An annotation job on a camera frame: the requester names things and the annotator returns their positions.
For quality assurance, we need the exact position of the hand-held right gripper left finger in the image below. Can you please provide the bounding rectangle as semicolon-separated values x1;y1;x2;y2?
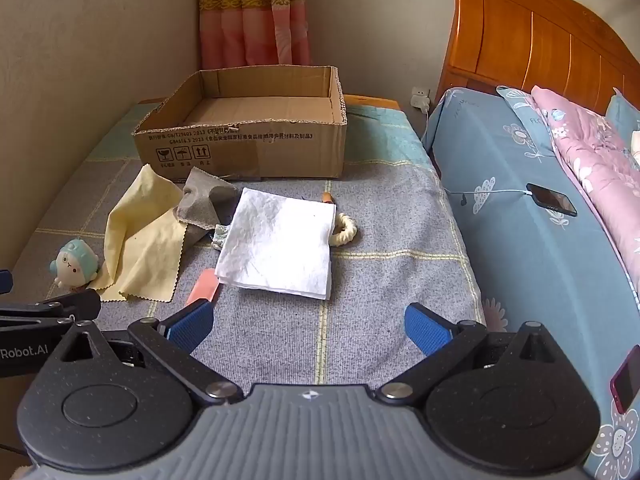
50;299;246;407

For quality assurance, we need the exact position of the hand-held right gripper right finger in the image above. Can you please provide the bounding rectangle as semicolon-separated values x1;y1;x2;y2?
376;302;568;406

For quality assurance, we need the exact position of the small blue-capped plush toy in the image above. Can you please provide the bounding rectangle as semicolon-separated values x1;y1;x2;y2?
49;239;101;293

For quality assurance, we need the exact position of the blue embroidered sachet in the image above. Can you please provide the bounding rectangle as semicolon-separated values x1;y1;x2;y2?
210;223;232;251

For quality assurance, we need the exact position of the yellow microfibre cloth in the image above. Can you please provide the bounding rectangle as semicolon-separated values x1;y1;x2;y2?
87;164;201;303

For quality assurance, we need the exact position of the white cloth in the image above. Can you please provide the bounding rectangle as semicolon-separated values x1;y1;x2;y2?
215;187;337;301

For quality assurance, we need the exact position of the grey cloth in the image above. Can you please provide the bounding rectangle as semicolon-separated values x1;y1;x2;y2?
172;167;240;226

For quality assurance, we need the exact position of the cardboard box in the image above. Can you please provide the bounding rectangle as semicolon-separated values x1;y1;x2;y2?
131;65;349;181

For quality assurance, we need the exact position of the grey checked mat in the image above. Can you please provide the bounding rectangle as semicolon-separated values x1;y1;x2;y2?
30;102;488;396

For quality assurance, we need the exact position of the blue floral bed sheet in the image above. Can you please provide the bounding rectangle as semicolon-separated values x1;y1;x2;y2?
422;87;640;480

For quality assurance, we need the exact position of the black smartphone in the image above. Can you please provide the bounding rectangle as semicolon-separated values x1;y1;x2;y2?
526;183;578;217

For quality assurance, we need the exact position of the red smartphone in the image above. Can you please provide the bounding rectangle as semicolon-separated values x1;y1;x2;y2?
610;344;640;415

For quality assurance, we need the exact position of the blue floral pillow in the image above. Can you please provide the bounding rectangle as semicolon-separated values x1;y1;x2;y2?
496;85;557;157
606;89;640;133

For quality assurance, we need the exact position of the pink floral quilt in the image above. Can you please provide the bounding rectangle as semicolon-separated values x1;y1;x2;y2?
530;85;640;306

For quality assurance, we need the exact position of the wooden headboard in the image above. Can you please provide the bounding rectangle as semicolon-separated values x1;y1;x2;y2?
436;0;640;126

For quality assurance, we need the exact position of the pink striped curtain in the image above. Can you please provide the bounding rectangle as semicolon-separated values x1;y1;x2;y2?
198;0;312;68

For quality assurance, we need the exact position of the cream braided ring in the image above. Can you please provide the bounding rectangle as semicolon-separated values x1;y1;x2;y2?
330;212;358;247

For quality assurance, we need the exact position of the white charging cable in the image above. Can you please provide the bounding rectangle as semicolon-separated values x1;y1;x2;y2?
445;187;533;199

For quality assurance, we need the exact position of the wooden frame edge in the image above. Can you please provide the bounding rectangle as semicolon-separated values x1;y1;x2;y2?
345;94;402;111

